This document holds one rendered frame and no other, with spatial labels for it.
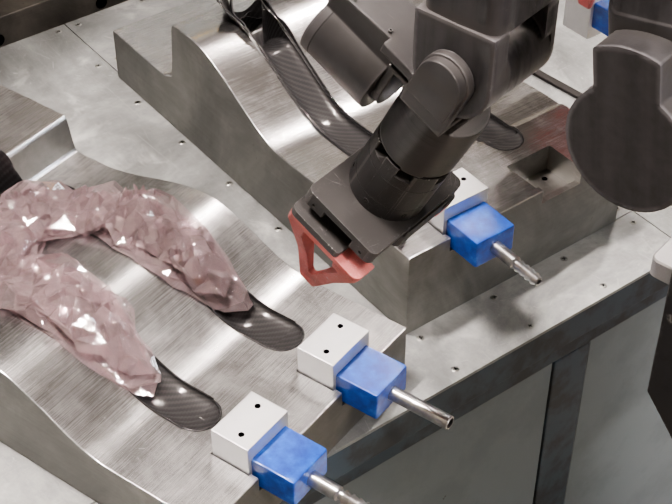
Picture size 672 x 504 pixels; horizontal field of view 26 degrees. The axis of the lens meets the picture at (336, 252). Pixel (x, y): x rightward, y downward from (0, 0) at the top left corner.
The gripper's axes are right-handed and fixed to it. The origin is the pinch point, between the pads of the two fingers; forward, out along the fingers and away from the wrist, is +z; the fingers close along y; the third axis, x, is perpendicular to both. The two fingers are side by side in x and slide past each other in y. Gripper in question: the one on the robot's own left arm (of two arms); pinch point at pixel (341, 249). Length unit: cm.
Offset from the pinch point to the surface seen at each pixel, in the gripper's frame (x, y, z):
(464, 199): 2.0, -18.9, 7.9
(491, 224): 5.2, -18.9, 7.7
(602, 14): -3.2, -47.9, 7.5
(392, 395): 10.0, -1.3, 10.5
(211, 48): -26.4, -20.5, 20.4
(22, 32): -53, -28, 54
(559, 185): 6.2, -31.7, 11.7
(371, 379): 8.0, -0.8, 10.3
